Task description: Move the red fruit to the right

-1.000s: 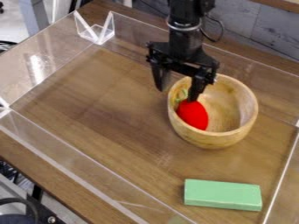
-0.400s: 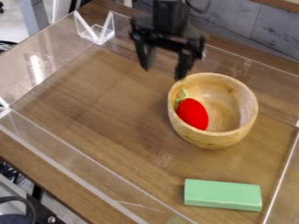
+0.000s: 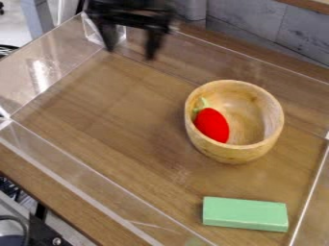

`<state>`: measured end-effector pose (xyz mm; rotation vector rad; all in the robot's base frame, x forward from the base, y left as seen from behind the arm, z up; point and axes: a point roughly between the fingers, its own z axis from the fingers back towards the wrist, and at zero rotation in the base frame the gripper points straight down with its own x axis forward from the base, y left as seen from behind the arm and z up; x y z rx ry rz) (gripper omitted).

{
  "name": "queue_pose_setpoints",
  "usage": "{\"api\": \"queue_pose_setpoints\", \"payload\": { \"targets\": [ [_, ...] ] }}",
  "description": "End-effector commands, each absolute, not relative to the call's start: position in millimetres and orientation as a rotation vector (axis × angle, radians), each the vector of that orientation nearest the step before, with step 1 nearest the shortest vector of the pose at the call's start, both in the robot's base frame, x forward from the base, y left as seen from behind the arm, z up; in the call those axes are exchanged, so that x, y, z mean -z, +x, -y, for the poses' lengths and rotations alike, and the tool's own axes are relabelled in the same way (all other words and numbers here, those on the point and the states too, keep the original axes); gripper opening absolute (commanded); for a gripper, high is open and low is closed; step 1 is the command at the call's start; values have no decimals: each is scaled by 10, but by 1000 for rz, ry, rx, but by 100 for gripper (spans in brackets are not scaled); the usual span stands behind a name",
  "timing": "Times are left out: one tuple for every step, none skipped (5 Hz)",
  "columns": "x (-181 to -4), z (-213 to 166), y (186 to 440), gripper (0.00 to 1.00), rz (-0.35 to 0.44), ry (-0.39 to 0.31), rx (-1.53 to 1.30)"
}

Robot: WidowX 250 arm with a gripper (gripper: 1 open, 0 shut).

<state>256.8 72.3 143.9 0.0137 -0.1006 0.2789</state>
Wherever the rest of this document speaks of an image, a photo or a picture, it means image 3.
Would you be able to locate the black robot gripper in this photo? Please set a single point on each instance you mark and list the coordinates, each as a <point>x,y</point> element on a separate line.
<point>146,14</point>

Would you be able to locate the red felt fruit green stem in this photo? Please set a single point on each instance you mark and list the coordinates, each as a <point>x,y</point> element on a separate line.
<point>211,122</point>

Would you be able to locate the light wooden bowl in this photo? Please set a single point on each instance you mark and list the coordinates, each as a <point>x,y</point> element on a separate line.
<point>253,113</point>

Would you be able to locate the green rectangular block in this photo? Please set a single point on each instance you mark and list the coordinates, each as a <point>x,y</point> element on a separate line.
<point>245,214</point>

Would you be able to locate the clear acrylic tray enclosure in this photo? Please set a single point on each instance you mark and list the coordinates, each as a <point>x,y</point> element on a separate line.
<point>93,140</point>

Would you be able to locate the black metal table bracket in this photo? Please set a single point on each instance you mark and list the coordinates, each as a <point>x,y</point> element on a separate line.
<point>43,235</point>

